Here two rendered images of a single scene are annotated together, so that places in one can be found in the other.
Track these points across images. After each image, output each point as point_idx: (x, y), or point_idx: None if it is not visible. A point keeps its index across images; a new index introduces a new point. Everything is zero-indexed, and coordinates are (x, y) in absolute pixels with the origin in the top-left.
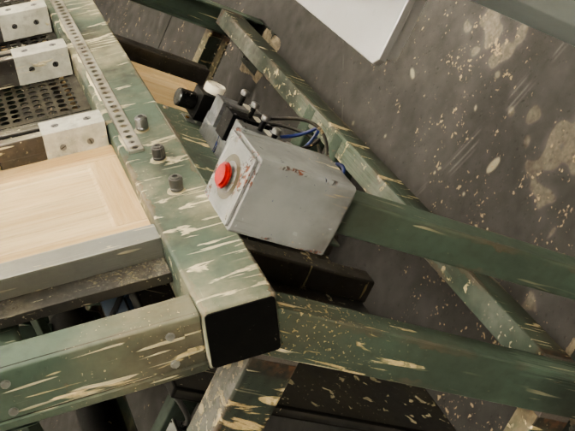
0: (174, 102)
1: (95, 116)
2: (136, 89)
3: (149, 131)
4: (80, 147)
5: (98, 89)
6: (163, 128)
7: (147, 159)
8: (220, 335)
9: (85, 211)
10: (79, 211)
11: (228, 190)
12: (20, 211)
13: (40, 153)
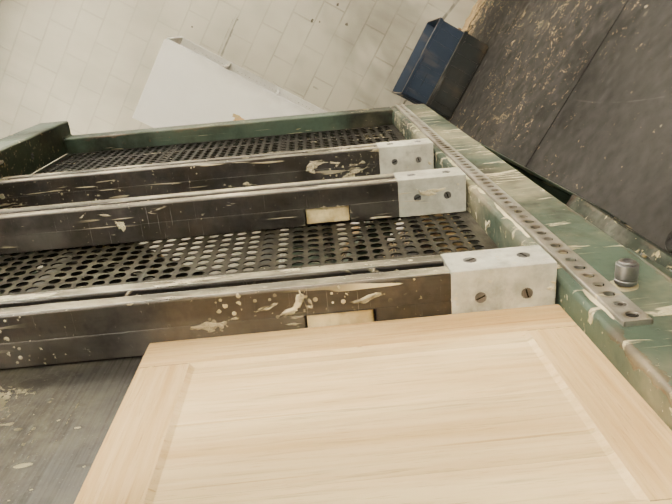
0: (668, 248)
1: (537, 254)
2: (581, 227)
3: (641, 289)
4: (508, 301)
5: (522, 222)
6: (666, 288)
7: (670, 342)
8: None
9: (552, 437)
10: (536, 434)
11: None
12: (408, 408)
13: (442, 302)
